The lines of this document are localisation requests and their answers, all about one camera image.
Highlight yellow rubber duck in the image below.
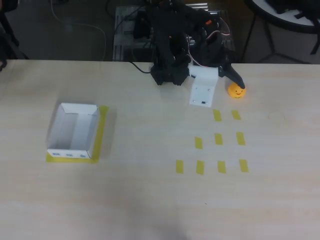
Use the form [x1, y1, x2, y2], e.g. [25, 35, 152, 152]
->
[227, 82, 248, 100]

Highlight white cardboard box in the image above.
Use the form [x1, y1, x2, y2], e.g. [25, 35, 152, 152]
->
[46, 102, 101, 160]

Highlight black bag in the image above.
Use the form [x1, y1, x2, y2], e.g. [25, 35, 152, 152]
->
[264, 0, 320, 20]

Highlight round white table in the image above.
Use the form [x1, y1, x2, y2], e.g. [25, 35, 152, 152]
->
[244, 0, 320, 63]

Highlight metal roller rack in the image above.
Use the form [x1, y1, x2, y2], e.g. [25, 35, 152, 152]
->
[113, 2, 236, 62]

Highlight long yellow tape strip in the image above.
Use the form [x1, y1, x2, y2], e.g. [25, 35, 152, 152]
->
[90, 105, 110, 165]
[45, 152, 100, 165]

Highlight black chair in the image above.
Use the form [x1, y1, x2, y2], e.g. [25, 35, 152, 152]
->
[0, 0, 30, 72]

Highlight white red servo wires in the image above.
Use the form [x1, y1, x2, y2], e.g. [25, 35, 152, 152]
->
[188, 17, 232, 68]

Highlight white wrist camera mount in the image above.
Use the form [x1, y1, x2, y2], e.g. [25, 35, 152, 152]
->
[188, 65, 220, 108]

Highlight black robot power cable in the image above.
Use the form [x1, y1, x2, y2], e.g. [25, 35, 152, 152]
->
[131, 61, 153, 75]

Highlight beige floor cable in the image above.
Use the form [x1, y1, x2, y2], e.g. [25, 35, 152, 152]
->
[49, 0, 107, 61]

